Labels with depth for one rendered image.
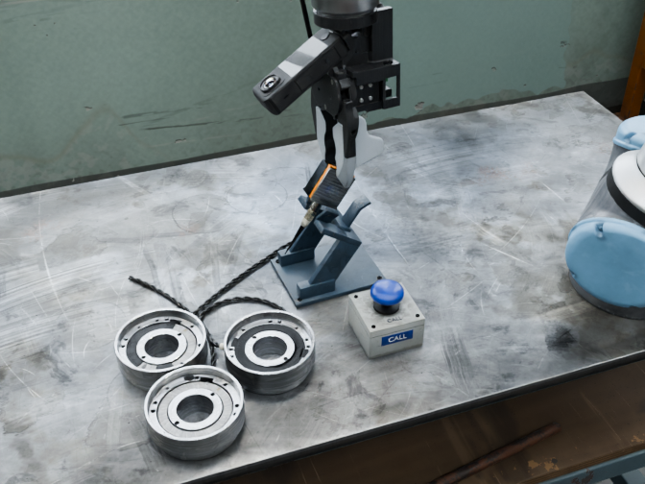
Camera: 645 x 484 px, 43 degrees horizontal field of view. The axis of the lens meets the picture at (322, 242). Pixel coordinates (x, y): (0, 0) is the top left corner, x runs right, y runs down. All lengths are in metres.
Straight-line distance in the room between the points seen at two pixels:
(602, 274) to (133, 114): 1.89
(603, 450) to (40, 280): 0.82
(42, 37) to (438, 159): 1.41
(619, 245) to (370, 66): 0.33
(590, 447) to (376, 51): 0.65
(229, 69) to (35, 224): 1.41
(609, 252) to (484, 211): 0.38
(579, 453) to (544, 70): 2.01
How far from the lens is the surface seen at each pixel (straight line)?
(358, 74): 0.94
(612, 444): 1.29
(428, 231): 1.19
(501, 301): 1.09
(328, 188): 1.01
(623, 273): 0.90
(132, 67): 2.52
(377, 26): 0.96
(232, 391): 0.92
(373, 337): 0.97
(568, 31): 3.07
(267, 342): 0.99
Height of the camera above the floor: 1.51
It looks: 38 degrees down
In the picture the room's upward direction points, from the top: straight up
